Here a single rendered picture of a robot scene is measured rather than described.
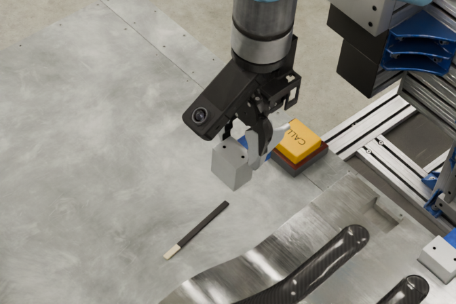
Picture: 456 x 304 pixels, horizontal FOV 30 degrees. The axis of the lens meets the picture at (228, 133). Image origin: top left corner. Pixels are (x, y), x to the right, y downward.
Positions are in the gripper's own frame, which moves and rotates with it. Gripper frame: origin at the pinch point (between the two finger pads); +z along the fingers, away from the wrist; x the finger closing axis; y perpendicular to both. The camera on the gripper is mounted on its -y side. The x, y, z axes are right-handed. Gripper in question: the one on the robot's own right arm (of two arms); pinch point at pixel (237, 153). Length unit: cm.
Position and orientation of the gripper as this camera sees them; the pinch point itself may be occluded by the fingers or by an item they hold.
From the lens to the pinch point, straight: 120.5
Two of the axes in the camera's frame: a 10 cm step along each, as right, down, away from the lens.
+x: -6.7, -5.9, 4.4
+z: -0.6, 6.4, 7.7
